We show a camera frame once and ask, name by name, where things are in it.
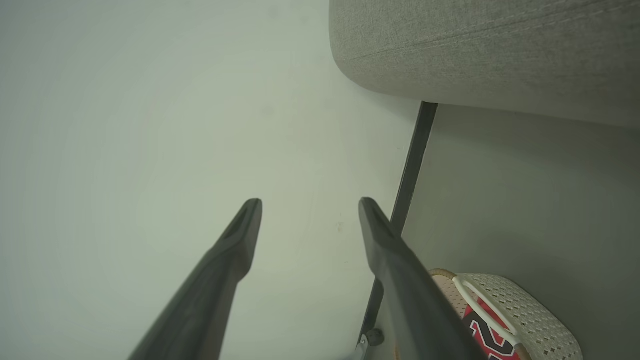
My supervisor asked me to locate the cream perforated laundry basket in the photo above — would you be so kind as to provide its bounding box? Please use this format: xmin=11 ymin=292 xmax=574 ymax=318
xmin=429 ymin=269 xmax=584 ymax=360

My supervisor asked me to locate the black sofa leg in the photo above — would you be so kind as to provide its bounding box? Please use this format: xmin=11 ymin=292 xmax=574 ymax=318
xmin=358 ymin=101 xmax=439 ymax=347

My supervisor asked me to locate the small black round foot knob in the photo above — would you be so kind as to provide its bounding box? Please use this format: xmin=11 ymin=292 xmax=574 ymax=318
xmin=356 ymin=327 xmax=386 ymax=360

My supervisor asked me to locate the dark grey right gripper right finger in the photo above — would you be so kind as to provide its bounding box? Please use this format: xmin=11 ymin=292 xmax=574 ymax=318
xmin=358 ymin=197 xmax=489 ymax=360

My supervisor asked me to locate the red cloth garment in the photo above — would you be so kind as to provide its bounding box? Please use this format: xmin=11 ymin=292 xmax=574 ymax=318
xmin=462 ymin=297 xmax=521 ymax=360

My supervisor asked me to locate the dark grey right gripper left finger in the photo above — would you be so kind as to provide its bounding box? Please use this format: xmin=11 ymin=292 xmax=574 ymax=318
xmin=127 ymin=198 xmax=263 ymax=360

